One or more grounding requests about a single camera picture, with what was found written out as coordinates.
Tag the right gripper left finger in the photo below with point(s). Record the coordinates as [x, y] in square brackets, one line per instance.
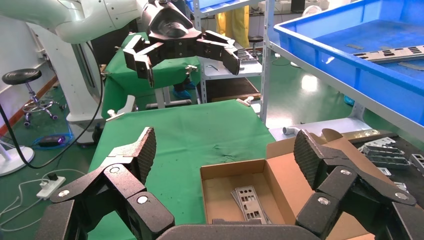
[116, 185]

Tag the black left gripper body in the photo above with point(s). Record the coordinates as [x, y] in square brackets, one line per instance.
[172, 26]

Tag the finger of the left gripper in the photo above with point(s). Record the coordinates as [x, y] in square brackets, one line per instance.
[142, 63]
[228, 53]

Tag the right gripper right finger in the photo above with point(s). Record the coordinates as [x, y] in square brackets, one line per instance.
[341, 185]

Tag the metal IO shield plate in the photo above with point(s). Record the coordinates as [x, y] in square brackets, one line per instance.
[236, 198]
[397, 55]
[256, 203]

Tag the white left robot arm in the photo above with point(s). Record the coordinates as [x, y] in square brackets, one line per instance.
[99, 16]

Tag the pile of metal parts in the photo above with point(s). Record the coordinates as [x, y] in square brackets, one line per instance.
[248, 57]

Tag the brown cardboard box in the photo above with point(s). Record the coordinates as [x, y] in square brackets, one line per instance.
[285, 185]

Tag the blue plastic tray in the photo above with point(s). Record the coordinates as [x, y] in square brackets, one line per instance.
[331, 66]

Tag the white metal rack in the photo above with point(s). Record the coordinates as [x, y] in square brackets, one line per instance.
[232, 72]

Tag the yellow hanging cloth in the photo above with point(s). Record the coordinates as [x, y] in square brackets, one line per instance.
[238, 26]

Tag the small black stool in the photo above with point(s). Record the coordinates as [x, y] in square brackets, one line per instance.
[255, 38]

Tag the green table cloth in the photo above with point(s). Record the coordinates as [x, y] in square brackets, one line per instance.
[198, 132]
[172, 71]

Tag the blue plastic bin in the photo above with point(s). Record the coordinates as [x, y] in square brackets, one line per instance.
[205, 4]

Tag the white platform board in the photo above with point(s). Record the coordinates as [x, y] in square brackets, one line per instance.
[331, 126]

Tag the white power strip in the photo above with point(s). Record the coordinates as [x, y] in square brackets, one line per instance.
[49, 189]

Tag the white pipe fitting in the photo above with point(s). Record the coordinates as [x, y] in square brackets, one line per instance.
[290, 130]

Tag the white robot torso column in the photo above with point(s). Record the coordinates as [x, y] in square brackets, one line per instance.
[71, 92]

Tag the black power adapter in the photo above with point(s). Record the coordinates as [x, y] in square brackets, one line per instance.
[51, 141]

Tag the white metal shelf board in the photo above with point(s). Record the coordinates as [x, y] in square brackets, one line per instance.
[381, 109]

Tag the white desk fan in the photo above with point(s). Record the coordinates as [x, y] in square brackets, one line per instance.
[311, 10]

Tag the white round stand base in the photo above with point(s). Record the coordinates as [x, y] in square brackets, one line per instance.
[16, 160]

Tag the black round stool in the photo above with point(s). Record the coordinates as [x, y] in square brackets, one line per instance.
[21, 76]

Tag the grey tape patch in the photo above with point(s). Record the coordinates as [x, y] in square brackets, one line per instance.
[354, 46]
[385, 48]
[412, 66]

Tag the grey table frame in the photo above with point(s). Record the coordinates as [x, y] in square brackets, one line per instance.
[160, 96]

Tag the grey slotted angle post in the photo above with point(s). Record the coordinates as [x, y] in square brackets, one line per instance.
[267, 82]

